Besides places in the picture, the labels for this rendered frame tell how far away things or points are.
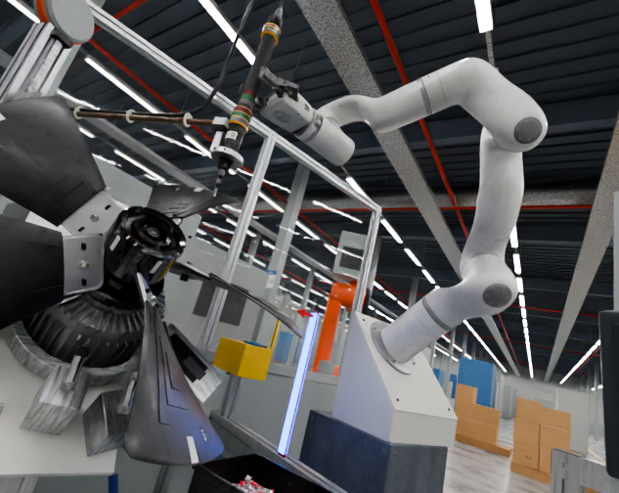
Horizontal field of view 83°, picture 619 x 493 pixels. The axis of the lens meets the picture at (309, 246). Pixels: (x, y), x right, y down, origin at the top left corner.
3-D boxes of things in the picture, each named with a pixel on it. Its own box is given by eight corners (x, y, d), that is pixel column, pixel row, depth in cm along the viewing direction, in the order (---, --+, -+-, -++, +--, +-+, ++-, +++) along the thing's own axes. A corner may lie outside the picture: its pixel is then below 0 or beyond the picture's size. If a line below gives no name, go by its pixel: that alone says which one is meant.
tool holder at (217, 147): (196, 149, 73) (210, 110, 76) (211, 166, 79) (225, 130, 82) (233, 152, 70) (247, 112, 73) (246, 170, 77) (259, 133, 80)
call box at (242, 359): (210, 370, 108) (220, 336, 111) (237, 374, 114) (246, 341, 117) (235, 381, 96) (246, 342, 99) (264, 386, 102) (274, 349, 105)
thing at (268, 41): (233, 105, 77) (259, 33, 83) (240, 115, 80) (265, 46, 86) (247, 106, 76) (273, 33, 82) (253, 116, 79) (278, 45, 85)
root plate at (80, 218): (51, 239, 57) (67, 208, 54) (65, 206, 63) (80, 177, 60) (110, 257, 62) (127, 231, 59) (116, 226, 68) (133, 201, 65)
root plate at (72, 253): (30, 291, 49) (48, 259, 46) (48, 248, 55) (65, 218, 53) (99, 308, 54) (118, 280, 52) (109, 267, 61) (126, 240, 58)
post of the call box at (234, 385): (218, 414, 103) (231, 371, 106) (227, 415, 104) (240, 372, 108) (223, 417, 100) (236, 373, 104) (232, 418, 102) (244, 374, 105)
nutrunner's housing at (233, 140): (209, 164, 73) (270, 2, 85) (218, 174, 76) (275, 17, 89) (226, 166, 72) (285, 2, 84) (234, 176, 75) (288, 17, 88)
